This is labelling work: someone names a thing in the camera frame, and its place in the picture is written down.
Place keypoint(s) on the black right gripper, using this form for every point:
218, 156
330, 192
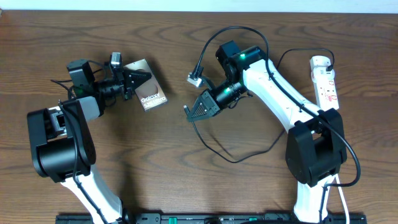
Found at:
210, 102

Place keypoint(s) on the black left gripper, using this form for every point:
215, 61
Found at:
125, 80

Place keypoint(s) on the Samsung Galaxy smartphone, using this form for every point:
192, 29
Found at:
150, 93

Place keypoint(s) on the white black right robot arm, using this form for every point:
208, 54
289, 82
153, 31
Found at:
316, 146

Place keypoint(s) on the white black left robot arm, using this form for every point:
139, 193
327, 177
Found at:
61, 144

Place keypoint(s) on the white power strip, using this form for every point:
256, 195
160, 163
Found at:
324, 83

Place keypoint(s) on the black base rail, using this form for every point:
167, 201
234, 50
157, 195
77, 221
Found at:
156, 218

